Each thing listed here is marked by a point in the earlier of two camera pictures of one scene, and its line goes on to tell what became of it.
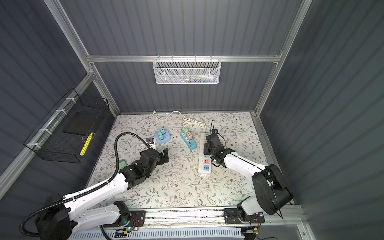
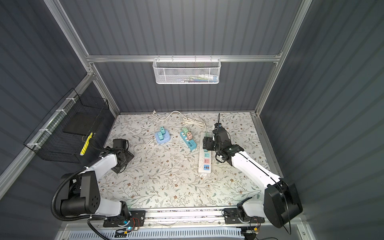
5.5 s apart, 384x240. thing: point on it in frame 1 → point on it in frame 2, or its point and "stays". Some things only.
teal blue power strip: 190,143 stays
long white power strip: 204,166 stays
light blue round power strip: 166,137 stays
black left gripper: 161,159 → 128,156
